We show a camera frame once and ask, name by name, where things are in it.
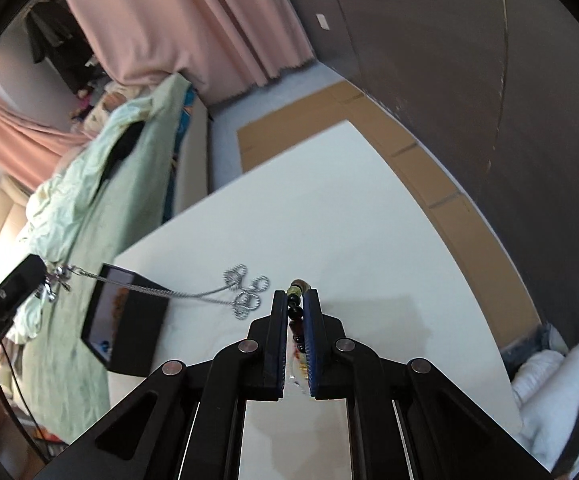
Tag white wall socket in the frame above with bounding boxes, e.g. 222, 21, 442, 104
315, 13, 331, 30

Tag floral pillow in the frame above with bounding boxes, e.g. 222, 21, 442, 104
70, 81, 145, 138

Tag black jewelry box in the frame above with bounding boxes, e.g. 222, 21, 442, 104
81, 263, 170, 377

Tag white bed frame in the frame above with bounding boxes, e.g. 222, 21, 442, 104
172, 94, 211, 216

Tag small dark bead bracelet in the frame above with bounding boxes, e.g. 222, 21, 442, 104
285, 277, 313, 386

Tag flattened brown cardboard box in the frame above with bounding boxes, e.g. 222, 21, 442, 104
236, 79, 543, 346

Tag dark hanging clothes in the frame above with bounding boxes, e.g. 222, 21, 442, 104
24, 1, 93, 94

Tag pink side curtain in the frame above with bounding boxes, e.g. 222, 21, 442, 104
0, 98, 93, 190

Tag green bed quilt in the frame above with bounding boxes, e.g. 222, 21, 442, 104
7, 74, 192, 443

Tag silver ball chain necklace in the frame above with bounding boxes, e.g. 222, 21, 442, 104
43, 261, 272, 321

